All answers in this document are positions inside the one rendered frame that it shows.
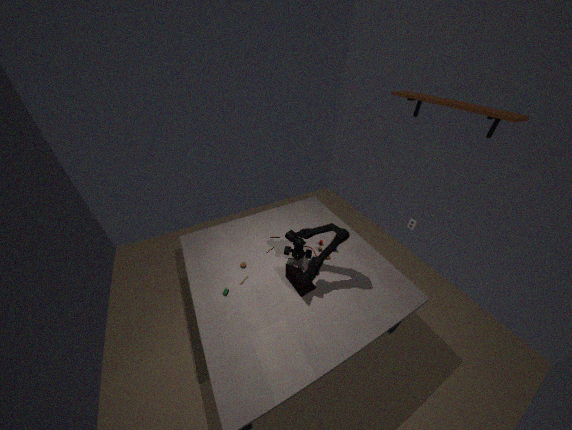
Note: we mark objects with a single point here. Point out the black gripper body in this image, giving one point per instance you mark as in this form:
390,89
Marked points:
300,252

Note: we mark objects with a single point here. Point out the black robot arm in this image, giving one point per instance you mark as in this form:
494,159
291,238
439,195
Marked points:
316,262

